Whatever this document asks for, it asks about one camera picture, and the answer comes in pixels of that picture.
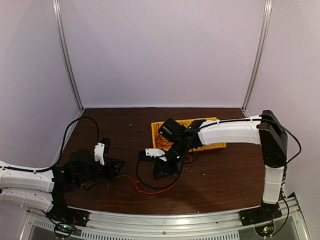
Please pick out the aluminium frame post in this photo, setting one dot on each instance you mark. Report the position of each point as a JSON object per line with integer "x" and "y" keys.
{"x": 65, "y": 53}
{"x": 263, "y": 36}

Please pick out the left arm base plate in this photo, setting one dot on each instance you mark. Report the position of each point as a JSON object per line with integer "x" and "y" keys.
{"x": 71, "y": 216}

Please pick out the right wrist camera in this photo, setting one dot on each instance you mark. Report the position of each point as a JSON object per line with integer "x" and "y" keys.
{"x": 150, "y": 154}

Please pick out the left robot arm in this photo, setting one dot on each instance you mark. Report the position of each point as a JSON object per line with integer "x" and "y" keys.
{"x": 44, "y": 190}

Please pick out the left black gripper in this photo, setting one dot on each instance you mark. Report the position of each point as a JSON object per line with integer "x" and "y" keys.
{"x": 111, "y": 173}

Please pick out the left aluminium frame post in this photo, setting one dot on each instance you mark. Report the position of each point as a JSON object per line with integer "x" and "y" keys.
{"x": 65, "y": 53}

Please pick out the front aluminium rail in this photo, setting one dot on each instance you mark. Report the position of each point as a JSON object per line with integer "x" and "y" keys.
{"x": 221, "y": 225}

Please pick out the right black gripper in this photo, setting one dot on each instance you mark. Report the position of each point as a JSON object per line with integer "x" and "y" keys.
{"x": 171, "y": 169}

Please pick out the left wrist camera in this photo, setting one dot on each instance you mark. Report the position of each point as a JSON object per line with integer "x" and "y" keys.
{"x": 100, "y": 149}

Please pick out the right aluminium frame post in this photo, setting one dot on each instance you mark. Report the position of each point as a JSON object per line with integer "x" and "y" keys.
{"x": 263, "y": 36}

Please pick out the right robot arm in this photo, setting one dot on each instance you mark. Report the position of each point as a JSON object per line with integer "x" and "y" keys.
{"x": 264, "y": 130}

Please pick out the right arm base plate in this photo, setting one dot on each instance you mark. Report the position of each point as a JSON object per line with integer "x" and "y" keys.
{"x": 258, "y": 215}

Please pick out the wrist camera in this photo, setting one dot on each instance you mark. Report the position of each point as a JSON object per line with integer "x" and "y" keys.
{"x": 100, "y": 149}
{"x": 150, "y": 154}

